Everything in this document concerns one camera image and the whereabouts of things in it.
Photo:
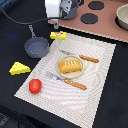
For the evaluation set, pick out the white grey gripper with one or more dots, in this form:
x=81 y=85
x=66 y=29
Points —
x=65 y=7

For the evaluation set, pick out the yellow toy butter box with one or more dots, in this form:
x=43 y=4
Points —
x=58 y=35

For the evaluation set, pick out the grey toy frying pan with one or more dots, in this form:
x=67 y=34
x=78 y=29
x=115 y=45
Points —
x=36 y=47

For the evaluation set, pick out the yellow toy cheese wedge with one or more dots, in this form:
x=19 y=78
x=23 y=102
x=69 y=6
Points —
x=19 y=68

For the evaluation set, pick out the red toy tomato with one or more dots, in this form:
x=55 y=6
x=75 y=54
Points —
x=35 y=86

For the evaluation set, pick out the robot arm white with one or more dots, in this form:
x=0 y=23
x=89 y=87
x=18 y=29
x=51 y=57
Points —
x=59 y=9

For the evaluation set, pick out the grey toy cooking pot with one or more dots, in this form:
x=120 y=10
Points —
x=73 y=11

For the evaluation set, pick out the pink toy stove board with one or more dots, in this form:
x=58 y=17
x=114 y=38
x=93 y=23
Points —
x=105 y=26

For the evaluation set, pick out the beige toy sink bowl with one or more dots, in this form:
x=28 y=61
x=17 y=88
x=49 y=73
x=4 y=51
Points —
x=122 y=15

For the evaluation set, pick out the toy bread loaf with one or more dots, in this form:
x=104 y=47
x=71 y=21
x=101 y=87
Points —
x=69 y=66

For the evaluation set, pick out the beige round toy plate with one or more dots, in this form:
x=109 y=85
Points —
x=71 y=75

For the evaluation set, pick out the beige woven placemat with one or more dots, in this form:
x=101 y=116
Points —
x=70 y=103

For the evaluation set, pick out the toy knife orange handle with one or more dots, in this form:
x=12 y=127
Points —
x=81 y=56

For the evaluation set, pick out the toy fork orange handle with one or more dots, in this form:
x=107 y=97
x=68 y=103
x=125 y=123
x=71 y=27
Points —
x=67 y=81

